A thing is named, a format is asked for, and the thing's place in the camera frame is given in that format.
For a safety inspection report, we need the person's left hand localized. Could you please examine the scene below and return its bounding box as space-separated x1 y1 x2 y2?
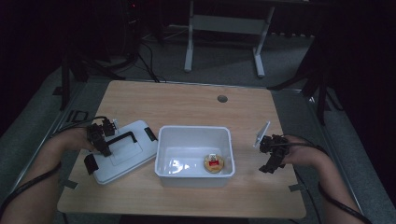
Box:
69 127 98 154

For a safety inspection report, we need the metal floor rail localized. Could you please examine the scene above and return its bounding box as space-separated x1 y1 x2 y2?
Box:
0 81 86 217
306 92 369 224

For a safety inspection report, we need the white plastic storage box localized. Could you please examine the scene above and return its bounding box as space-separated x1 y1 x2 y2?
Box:
154 124 236 189

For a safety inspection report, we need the black floor cable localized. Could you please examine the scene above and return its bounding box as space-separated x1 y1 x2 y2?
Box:
135 42 168 84

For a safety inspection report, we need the black stand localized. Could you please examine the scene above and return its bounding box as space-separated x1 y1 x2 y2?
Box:
60 46 126 112
266 46 344 126

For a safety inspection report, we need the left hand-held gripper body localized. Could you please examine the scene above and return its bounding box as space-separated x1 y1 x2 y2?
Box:
86 117 120 147

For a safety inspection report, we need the hand-held gripper cable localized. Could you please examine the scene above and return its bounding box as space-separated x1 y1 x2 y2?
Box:
0 115 108 217
270 133 373 224

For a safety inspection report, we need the person's right hand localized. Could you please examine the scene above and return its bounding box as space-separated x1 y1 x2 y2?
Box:
281 143 316 165

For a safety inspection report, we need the black square floor frame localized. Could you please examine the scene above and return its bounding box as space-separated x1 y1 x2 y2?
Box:
66 109 90 123

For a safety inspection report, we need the round yellow snack red label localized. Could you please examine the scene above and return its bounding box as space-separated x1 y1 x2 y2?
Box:
203 152 226 175

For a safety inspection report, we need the left hand-held gripper cable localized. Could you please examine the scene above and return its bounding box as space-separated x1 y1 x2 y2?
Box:
0 115 108 217

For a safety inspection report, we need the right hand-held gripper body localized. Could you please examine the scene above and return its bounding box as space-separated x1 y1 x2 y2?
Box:
253 120 290 160

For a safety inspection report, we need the right hand-held gripper cable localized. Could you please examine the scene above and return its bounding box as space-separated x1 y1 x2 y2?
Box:
270 133 373 224

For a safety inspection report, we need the white metal desk frame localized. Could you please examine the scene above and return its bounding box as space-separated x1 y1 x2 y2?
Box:
183 0 276 79

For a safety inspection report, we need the white box lid black handle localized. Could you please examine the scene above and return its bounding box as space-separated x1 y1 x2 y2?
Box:
83 119 159 186

